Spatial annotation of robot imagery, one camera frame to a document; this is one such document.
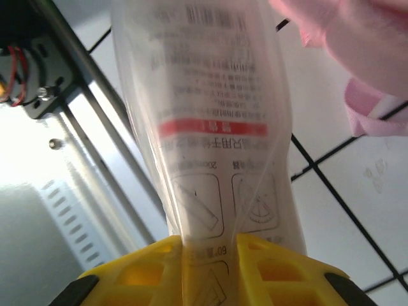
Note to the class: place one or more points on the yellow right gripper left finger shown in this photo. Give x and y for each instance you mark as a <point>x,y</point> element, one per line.
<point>137,277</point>

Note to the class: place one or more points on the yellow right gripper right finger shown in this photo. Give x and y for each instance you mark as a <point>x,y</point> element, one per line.
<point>280,277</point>

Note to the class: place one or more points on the white tube with red label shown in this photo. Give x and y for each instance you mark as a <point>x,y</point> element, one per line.
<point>207,95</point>

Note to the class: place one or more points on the pink backpack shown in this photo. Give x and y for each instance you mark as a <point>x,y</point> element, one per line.
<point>366,48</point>

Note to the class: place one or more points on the grey metal sheet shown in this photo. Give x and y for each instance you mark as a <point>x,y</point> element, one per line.
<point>28,255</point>

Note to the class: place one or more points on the aluminium mounting rail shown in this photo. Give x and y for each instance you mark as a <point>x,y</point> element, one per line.
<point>95,134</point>

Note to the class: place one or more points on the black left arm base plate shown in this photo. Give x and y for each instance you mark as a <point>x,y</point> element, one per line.
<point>48,63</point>

